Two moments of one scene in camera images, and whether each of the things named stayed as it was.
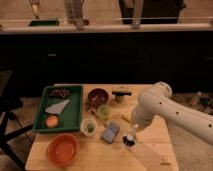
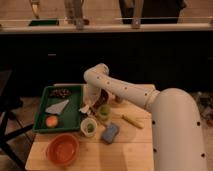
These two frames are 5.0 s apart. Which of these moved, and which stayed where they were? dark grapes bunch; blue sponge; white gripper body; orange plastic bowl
Moved: white gripper body
Stayed: dark grapes bunch; orange plastic bowl; blue sponge
